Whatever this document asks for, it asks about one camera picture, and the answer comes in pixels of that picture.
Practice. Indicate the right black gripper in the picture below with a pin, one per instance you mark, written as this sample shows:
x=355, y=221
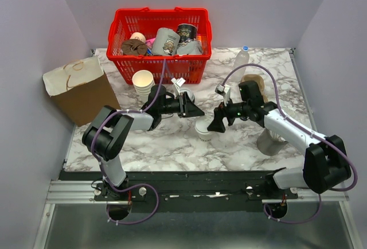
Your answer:
x=220, y=112

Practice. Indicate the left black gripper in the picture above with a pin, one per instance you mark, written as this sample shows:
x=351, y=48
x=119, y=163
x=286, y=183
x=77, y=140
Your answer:
x=187, y=108

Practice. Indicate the single white cup lid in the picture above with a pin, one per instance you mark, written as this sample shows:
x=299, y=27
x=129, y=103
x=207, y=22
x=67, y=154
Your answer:
x=202, y=125

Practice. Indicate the stack of cup lids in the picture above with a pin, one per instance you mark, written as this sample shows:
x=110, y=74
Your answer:
x=189, y=93

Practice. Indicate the stack of white paper cups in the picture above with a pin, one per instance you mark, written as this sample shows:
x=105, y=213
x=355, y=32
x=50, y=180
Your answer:
x=143, y=81

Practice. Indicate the brown paper takeout bag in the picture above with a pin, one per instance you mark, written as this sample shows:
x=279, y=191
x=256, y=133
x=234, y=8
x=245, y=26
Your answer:
x=80, y=89

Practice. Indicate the single white paper cup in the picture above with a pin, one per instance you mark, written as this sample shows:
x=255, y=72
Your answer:
x=205, y=135

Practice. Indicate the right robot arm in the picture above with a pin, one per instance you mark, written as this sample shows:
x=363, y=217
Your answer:
x=324, y=163

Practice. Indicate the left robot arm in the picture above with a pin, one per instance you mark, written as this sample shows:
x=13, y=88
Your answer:
x=107, y=133

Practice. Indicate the grey cup of straws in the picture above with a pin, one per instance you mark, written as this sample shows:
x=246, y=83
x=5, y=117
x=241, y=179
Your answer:
x=270, y=143

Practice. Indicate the brown pulp cup carrier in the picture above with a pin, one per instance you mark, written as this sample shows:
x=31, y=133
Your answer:
x=260, y=82

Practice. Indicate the grey crumpled item in basket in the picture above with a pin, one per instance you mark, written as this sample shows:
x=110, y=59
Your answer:
x=190, y=48

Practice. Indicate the clear plastic water bottle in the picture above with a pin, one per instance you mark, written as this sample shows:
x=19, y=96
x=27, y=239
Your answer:
x=241, y=58

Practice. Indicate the grey printed cup in basket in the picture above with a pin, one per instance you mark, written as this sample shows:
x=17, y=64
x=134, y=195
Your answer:
x=165, y=43

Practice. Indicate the black printed can in basket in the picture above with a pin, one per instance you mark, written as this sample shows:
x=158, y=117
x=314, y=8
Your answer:
x=187, y=33

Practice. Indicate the brown striped cloth in basket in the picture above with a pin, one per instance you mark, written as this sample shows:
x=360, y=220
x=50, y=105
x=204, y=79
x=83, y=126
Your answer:
x=134, y=47

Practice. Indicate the beige egg-shaped object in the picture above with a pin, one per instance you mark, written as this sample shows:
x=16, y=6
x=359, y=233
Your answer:
x=138, y=36

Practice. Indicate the red plastic shopping basket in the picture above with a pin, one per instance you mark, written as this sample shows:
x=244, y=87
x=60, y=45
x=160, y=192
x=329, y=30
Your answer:
x=147, y=21

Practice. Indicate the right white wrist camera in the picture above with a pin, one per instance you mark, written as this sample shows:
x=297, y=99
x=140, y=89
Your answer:
x=225, y=92

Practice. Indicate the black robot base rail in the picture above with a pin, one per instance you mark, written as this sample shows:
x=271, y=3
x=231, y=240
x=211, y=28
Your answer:
x=178, y=192

